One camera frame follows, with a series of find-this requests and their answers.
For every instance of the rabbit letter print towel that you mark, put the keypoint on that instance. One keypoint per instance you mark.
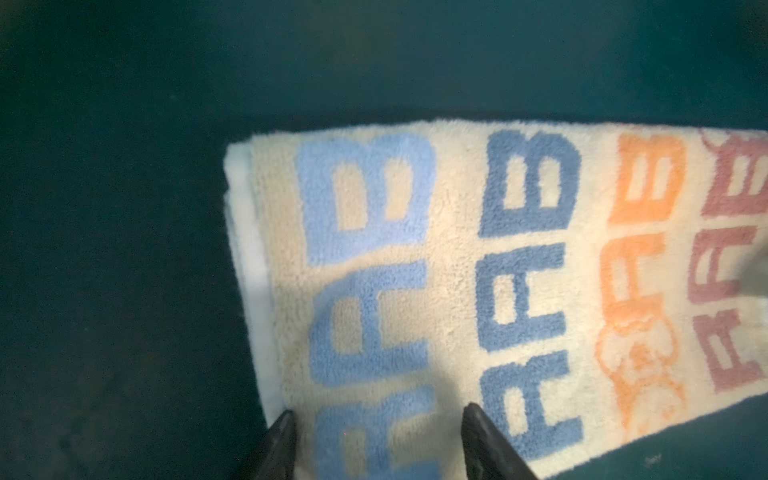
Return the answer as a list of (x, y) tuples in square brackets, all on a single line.
[(586, 285)]

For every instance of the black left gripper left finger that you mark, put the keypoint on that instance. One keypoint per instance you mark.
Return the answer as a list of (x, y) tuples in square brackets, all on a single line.
[(275, 456)]

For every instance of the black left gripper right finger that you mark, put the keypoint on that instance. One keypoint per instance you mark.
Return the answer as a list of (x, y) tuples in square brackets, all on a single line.
[(488, 454)]

